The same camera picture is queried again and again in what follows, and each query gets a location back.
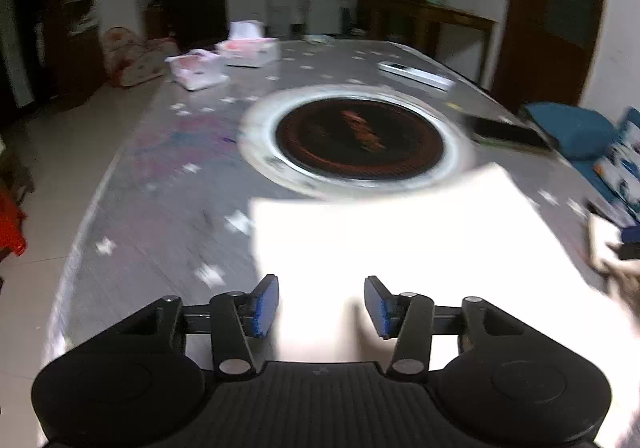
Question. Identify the white remote control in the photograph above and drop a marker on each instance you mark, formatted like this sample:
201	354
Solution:
415	73

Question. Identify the stack of printed magazines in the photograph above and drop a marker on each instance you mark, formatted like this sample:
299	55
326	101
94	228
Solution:
622	168

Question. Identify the dark storage shelf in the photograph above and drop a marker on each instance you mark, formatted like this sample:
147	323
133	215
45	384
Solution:
77	3

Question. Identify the floral fabric bag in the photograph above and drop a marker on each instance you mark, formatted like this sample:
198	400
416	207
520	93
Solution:
135	58

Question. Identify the blue cushion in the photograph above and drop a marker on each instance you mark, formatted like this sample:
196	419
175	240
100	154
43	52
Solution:
570	128

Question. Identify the brown glazed door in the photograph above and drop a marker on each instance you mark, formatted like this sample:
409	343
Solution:
550	13

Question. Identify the white plastic packet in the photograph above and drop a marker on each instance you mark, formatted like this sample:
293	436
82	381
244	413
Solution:
196	71

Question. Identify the round built-in induction cooker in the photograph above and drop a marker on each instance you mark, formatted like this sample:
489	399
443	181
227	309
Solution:
357	138

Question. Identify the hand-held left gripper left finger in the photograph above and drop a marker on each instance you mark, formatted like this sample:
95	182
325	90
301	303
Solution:
264	307

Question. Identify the white cloth garment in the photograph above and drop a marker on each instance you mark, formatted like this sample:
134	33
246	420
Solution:
410	238

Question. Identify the pink tissue box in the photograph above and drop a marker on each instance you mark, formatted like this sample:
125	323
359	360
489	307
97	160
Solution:
247	51

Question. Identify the black phone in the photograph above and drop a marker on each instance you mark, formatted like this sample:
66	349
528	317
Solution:
507	132

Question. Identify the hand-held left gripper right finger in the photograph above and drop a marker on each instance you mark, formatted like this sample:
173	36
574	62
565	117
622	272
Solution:
376	308

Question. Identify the wooden side desk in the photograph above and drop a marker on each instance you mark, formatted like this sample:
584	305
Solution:
440	21

